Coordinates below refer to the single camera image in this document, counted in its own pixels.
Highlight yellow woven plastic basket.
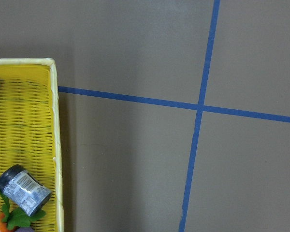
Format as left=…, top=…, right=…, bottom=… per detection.
left=0, top=58, right=64, bottom=232

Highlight small grey labelled can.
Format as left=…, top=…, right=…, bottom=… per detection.
left=0, top=164, right=52, bottom=217

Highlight purple foam cube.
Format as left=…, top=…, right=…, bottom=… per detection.
left=15, top=227, right=35, bottom=232

